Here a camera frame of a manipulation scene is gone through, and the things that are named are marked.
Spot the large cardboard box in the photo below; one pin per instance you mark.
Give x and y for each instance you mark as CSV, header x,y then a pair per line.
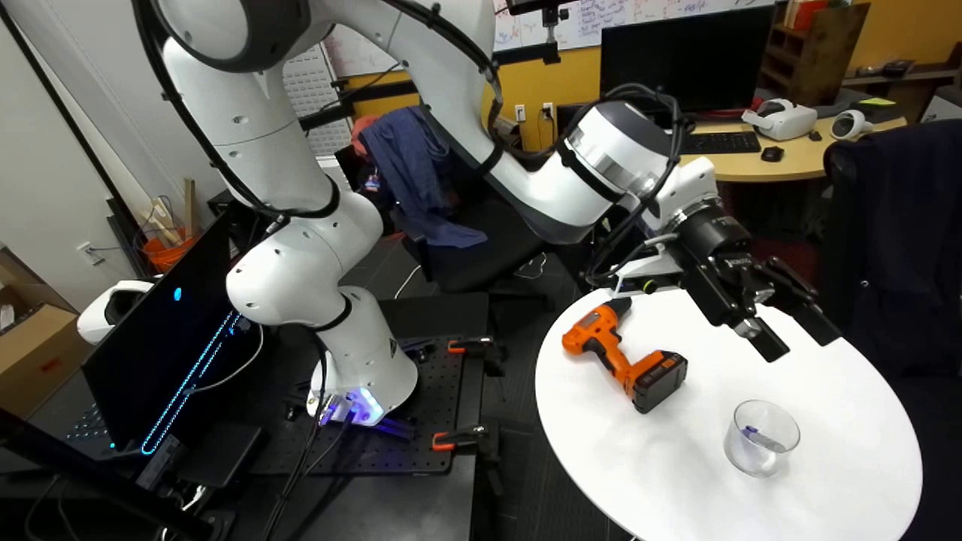
x,y
35,350

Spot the whiteboard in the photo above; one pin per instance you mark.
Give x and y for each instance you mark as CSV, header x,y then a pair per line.
x,y
620,15

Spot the yellow wooden desk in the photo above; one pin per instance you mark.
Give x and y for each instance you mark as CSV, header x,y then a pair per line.
x,y
801,160

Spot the black panel with blue strip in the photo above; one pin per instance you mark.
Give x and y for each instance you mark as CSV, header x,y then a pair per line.
x,y
151,350

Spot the black chair under jacket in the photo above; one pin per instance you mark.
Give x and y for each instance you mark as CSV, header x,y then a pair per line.
x,y
492,250

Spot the white wall outlet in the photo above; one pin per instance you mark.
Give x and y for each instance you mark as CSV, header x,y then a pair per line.
x,y
91,254

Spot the black camera stand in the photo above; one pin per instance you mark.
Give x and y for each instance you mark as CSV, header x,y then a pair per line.
x,y
545,25

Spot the black chair with dark coat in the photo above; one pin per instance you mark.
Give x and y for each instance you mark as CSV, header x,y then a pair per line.
x,y
896,241

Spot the white VR headset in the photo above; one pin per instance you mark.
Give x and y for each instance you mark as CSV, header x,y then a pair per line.
x,y
784,121

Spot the black keyboard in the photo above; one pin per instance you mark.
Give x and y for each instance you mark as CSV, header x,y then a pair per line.
x,y
722,143

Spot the black perforated robot table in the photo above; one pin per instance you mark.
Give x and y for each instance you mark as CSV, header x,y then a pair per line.
x,y
421,501

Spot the black computer mouse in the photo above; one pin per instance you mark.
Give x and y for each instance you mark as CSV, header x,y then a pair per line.
x,y
772,154

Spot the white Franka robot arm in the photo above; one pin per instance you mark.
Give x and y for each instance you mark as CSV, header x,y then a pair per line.
x,y
302,272

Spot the white round device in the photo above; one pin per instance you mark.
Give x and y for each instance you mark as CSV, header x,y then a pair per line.
x,y
105,310

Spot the brown wooden shelf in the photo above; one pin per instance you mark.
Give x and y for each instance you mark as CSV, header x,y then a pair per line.
x,y
816,50

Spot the black computer monitor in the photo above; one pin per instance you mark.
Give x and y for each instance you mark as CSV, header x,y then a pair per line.
x,y
694,61

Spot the blue jacket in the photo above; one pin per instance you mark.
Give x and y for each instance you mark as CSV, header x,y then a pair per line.
x,y
415,170

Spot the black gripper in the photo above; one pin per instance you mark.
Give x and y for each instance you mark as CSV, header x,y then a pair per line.
x,y
722,259

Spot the clear plastic cup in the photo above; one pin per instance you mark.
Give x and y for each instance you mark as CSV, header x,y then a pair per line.
x,y
753,462

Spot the black orange bar clamp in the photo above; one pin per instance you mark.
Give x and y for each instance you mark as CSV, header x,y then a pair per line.
x,y
471,346
467,439

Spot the purple marker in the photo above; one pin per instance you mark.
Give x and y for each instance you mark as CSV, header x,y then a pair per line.
x,y
765,436

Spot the white VR controller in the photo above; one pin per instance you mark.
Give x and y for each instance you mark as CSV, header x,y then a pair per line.
x,y
848,125

